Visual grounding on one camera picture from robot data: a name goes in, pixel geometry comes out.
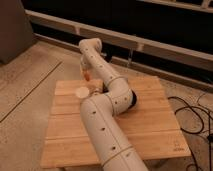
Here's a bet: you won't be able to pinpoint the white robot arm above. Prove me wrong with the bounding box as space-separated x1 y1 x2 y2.
79 38 148 171

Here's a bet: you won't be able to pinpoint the white ceramic cup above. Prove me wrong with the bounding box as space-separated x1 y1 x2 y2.
75 86 90 99

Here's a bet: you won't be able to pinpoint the dark ceramic bowl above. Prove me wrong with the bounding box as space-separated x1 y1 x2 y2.
129 91 137 108

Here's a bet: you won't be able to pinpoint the grey cabinet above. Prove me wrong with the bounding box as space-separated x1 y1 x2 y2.
0 0 36 64

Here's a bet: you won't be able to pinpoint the wooden board table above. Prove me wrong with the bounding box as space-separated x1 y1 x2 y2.
41 76 191 168

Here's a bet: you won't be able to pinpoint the black cables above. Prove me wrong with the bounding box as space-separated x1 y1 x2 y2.
168 92 213 171

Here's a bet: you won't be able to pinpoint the white shelf rail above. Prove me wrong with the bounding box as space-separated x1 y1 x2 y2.
26 10 213 72

